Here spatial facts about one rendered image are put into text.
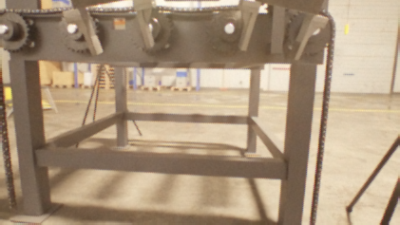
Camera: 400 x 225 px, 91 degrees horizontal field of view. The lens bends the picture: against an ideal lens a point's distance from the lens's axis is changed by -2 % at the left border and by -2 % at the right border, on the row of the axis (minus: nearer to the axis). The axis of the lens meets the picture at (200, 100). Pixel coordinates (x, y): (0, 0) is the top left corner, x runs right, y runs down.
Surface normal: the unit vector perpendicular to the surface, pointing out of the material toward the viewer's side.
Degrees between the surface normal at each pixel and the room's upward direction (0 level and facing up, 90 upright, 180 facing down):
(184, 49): 90
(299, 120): 90
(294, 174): 90
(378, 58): 90
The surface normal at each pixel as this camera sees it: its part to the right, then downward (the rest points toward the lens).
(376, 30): -0.07, 0.12
